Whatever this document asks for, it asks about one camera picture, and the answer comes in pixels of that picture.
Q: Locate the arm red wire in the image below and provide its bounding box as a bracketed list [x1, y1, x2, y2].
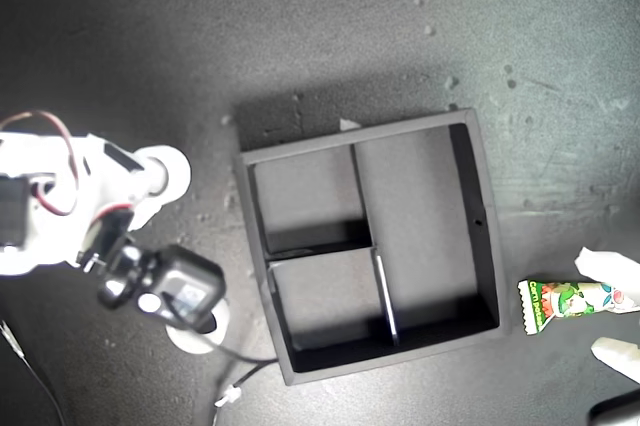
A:
[0, 109, 81, 217]

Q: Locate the black camera cable white connector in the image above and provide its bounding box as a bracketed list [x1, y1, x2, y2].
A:
[207, 333, 279, 426]

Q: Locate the white tape roll green core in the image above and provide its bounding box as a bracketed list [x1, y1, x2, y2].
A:
[143, 144, 193, 206]

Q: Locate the green printed snack bar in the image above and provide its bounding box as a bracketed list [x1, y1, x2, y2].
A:
[517, 279, 640, 337]

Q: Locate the thin black cable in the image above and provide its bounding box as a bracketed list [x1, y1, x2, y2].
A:
[0, 319, 67, 426]

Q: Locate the black tray with wells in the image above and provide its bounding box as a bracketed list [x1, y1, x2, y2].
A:
[232, 106, 511, 387]

